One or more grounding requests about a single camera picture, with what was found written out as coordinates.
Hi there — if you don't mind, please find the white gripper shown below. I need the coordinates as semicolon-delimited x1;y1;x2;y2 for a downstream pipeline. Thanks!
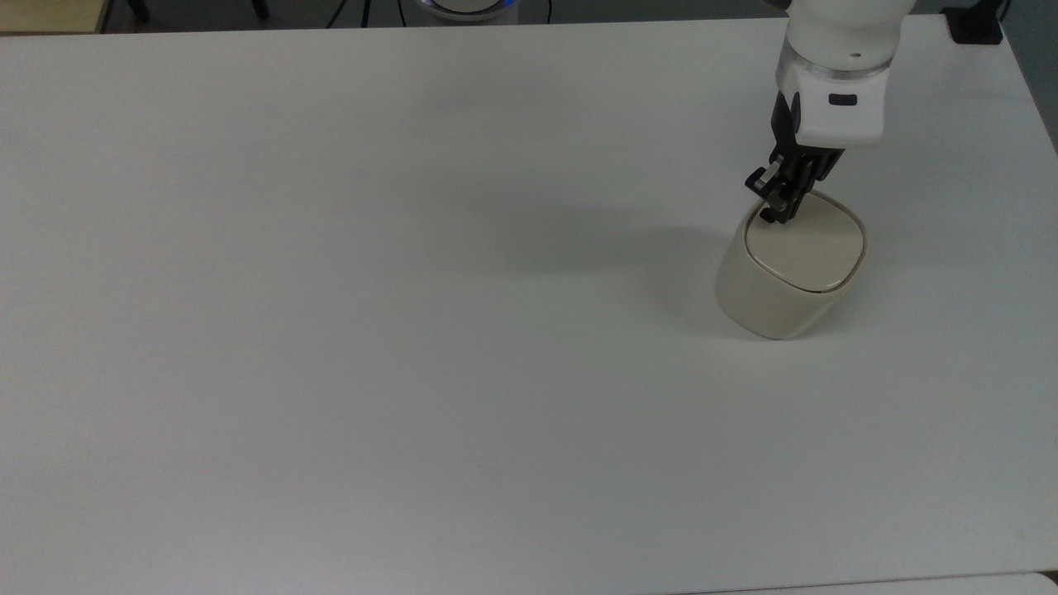
745;64;893;226

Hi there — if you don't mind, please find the beige trash bin lid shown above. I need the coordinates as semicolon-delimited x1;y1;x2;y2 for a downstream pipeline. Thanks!
744;190;866;292

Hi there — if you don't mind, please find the beige plastic trash bin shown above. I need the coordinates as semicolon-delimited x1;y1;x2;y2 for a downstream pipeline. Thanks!
715;189;870;340

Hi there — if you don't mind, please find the black table clamp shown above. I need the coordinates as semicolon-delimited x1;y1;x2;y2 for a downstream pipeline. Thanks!
941;5;1006;45

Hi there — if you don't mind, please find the wooden desk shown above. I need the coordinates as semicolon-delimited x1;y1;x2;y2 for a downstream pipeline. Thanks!
0;0;113;36

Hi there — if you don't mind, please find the black cable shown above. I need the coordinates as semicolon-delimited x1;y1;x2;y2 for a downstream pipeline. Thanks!
326;0;374;28

